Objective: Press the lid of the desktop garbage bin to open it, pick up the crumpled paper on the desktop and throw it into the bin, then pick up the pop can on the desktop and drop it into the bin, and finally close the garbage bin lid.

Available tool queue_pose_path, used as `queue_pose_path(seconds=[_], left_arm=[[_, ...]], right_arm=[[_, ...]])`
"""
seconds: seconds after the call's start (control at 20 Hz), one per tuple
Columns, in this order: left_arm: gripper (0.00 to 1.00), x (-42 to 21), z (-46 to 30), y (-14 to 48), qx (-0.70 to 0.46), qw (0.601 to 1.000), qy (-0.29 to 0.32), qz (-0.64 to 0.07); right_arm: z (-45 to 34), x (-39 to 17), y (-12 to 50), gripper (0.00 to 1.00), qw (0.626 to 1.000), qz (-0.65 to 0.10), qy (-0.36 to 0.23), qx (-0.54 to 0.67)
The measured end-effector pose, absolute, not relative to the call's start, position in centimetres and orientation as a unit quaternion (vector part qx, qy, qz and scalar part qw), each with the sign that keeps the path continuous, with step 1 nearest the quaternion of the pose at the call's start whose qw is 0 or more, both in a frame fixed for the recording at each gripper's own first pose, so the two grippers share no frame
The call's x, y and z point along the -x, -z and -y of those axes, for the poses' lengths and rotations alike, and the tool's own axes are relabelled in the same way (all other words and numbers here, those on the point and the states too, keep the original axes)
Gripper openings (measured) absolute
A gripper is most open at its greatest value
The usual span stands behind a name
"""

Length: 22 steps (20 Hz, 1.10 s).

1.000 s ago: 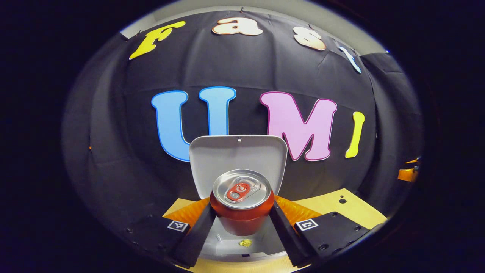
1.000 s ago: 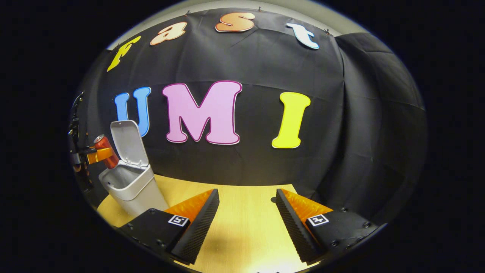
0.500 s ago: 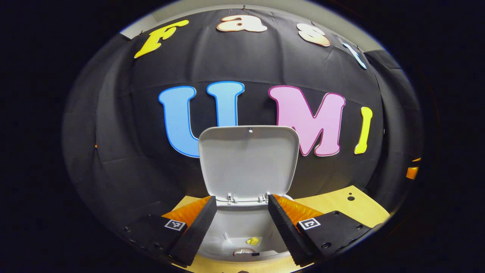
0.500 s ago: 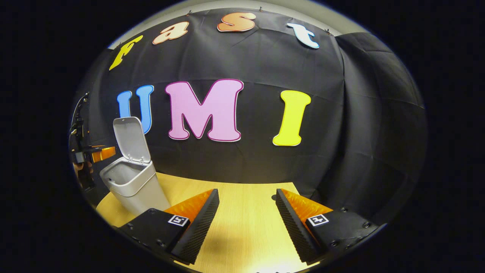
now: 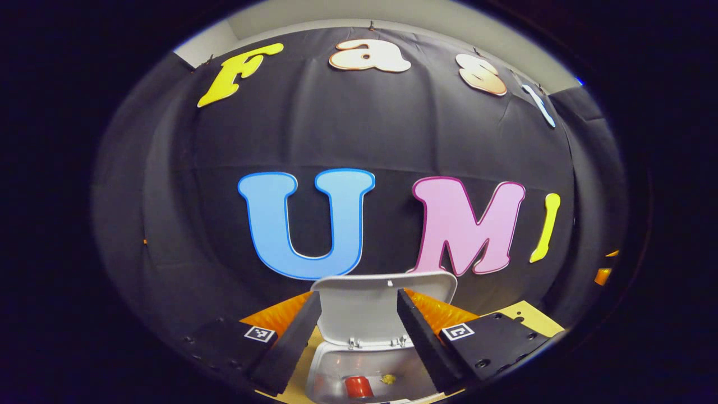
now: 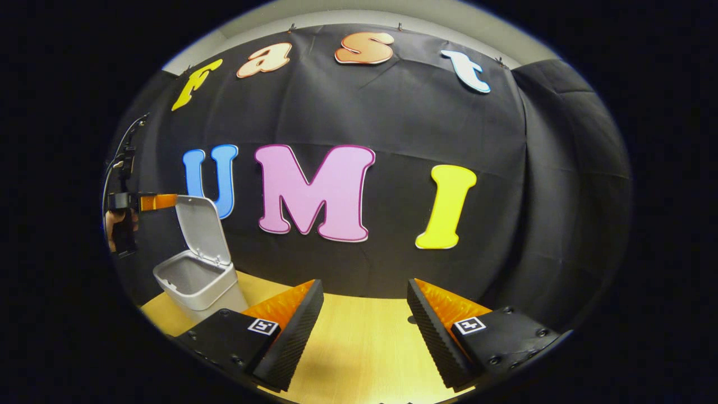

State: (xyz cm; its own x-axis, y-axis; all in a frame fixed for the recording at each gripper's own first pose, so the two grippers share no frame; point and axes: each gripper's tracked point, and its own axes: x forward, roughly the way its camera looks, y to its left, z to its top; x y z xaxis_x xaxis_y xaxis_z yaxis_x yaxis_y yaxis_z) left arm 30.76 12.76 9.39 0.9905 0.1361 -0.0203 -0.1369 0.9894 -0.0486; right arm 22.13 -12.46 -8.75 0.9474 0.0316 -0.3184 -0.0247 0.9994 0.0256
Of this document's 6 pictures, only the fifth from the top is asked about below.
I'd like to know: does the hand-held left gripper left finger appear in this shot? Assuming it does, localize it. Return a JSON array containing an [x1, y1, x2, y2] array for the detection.
[[182, 290, 321, 396]]

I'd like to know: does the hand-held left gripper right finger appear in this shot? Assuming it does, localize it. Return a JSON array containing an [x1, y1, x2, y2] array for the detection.
[[397, 288, 553, 393]]

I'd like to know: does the white desktop garbage bin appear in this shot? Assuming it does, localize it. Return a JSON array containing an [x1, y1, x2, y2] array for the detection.
[[306, 271, 458, 404]]

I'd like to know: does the red pop can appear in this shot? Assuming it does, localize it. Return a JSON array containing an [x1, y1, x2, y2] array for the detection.
[[344, 376, 374, 400]]

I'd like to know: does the wooden desktop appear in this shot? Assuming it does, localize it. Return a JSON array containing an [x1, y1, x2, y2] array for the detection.
[[255, 300, 564, 404]]

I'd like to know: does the black backdrop cloth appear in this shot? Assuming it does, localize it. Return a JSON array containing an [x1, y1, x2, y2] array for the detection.
[[93, 25, 626, 348]]

